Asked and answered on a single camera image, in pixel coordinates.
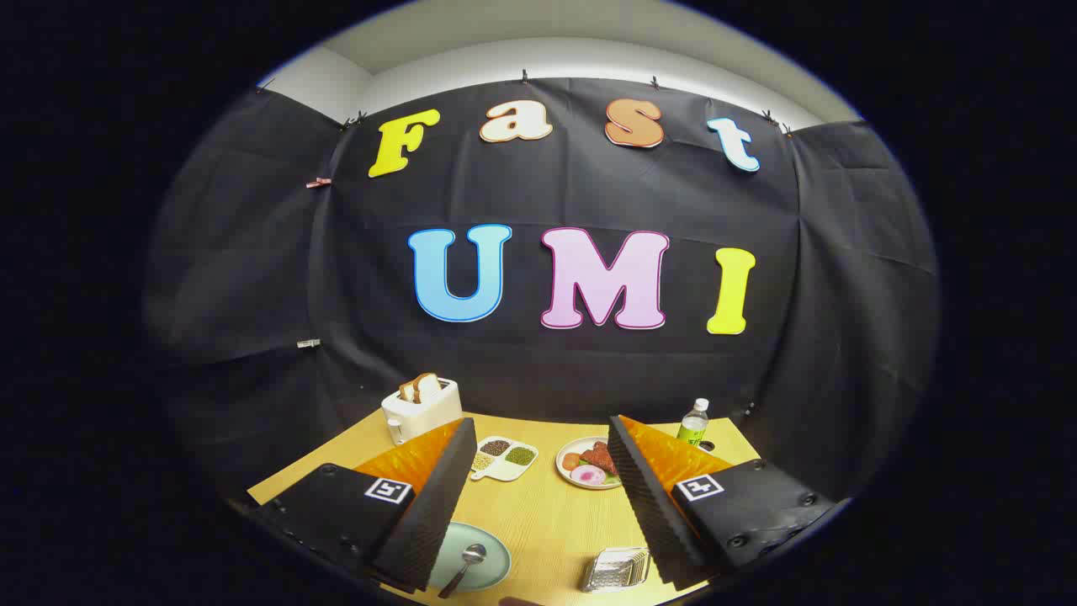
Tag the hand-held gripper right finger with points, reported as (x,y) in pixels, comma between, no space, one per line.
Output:
(648,505)

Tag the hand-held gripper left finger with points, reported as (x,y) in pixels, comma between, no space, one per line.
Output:
(437,505)

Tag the pile of yellow soybeans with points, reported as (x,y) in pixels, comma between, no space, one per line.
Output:
(482,462)

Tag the brown meat piece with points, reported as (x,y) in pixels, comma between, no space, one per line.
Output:
(599,459)

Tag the pink round food slice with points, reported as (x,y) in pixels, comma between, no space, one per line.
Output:
(585,475)

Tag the white divided dish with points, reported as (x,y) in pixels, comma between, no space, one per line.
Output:
(505,468)

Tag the pile of dark red beans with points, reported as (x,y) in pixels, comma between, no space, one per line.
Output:
(495,447)

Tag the teal round plate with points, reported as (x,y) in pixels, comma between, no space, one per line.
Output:
(492,568)

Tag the white oval food plate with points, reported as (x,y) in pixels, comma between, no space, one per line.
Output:
(565,476)

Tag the green label drink bottle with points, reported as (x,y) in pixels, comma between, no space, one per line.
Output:
(693,427)

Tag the white toaster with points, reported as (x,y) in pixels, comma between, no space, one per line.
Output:
(425,415)

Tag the pile of green beans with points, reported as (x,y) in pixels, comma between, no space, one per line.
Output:
(521,456)

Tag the brown crust bread slice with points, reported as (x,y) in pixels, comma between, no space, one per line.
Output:
(408,392)

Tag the white bread slice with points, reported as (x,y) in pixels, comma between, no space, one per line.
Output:
(428,387)

